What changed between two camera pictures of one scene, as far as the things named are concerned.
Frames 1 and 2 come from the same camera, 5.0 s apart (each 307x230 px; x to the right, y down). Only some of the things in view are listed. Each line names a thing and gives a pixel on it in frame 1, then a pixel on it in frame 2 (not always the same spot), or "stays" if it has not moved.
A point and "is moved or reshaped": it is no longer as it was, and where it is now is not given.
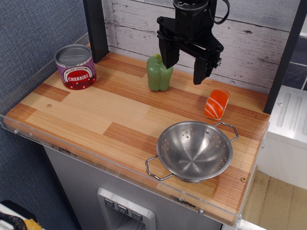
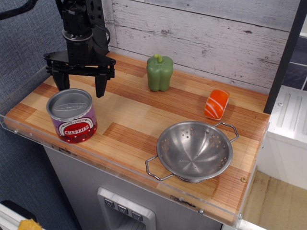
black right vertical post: x=285 y=62 stays
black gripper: x=193 y=30 to x=80 y=58
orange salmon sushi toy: x=216 y=103 stays
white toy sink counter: x=283 y=154 stays
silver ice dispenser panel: x=120 y=212 stays
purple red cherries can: x=75 y=65 is moved or reshaped
